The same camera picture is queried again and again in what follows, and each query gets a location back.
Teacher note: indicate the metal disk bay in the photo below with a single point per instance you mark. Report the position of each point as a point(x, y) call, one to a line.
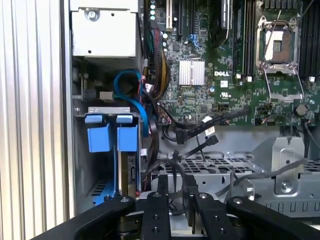
point(110, 110)

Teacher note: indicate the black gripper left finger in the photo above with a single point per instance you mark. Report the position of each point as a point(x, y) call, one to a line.
point(156, 215)

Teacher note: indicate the silver finned heatsink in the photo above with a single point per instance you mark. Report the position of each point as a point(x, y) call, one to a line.
point(192, 72)

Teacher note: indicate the hard disk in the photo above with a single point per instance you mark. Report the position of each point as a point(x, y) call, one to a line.
point(98, 138)

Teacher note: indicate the grey PC case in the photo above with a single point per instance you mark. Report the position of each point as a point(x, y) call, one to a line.
point(225, 140)

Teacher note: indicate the CPU socket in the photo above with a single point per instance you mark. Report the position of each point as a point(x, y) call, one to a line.
point(282, 47)

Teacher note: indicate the black expansion card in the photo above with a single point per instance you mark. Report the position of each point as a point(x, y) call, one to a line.
point(225, 15)

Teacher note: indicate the black RAM slot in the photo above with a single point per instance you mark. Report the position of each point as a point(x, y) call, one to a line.
point(243, 37)
point(248, 37)
point(237, 37)
point(303, 45)
point(310, 45)
point(254, 37)
point(316, 45)

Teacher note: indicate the white expansion slot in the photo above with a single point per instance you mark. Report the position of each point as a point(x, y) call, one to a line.
point(169, 15)

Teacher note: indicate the silver power supply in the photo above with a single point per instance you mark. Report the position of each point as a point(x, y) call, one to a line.
point(105, 32)

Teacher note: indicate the thin metal locking lever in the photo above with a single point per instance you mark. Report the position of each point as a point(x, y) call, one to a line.
point(271, 37)

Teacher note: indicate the green motherboard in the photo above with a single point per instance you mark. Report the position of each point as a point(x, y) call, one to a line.
point(225, 100)

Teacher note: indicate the grey perforated drive cage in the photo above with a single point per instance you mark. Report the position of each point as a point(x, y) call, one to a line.
point(212, 165)

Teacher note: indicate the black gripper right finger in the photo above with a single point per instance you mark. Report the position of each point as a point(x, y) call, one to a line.
point(262, 215)

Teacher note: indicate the metal socket cover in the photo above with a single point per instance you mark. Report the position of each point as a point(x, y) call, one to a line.
point(285, 97)

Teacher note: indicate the black expansion slot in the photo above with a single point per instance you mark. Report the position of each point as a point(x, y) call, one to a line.
point(180, 17)

